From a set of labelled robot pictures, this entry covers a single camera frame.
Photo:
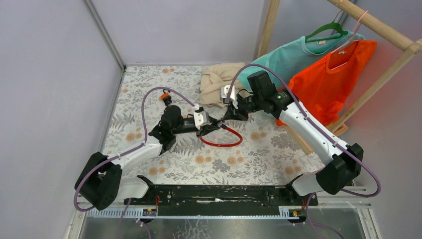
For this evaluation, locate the orange t-shirt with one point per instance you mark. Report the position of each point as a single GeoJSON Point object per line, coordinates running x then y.
{"type": "Point", "coordinates": [324, 82]}

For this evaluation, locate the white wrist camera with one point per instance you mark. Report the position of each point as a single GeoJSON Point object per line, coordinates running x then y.
{"type": "Point", "coordinates": [201, 117]}
{"type": "Point", "coordinates": [228, 96]}

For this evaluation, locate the floral patterned mat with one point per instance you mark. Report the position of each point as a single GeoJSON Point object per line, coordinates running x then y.
{"type": "Point", "coordinates": [267, 156]}

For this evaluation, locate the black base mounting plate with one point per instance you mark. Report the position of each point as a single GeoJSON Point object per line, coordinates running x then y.
{"type": "Point", "coordinates": [220, 200]}

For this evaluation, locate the beige crumpled cloth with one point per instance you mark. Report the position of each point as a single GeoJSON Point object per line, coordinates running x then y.
{"type": "Point", "coordinates": [213, 78]}

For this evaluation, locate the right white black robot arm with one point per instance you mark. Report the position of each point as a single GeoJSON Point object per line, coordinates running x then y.
{"type": "Point", "coordinates": [341, 160]}

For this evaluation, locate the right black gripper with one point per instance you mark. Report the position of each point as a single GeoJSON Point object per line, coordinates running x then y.
{"type": "Point", "coordinates": [233, 113]}

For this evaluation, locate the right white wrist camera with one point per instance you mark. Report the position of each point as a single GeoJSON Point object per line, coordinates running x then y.
{"type": "Point", "coordinates": [228, 96]}

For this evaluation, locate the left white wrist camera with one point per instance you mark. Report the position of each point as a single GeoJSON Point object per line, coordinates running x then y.
{"type": "Point", "coordinates": [201, 117]}

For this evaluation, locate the teal t-shirt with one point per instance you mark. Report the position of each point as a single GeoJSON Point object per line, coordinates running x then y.
{"type": "Point", "coordinates": [298, 47]}

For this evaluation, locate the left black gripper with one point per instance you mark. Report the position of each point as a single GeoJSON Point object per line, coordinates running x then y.
{"type": "Point", "coordinates": [205, 129]}

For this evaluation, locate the red cable lock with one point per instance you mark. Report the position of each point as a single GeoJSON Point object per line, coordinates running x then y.
{"type": "Point", "coordinates": [229, 138]}

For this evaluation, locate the wooden clothes rack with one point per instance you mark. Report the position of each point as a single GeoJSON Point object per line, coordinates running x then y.
{"type": "Point", "coordinates": [410, 48]}

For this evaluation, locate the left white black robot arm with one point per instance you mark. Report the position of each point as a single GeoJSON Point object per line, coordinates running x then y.
{"type": "Point", "coordinates": [101, 183]}

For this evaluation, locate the aluminium frame rail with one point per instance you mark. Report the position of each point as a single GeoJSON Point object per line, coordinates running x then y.
{"type": "Point", "coordinates": [92, 10]}

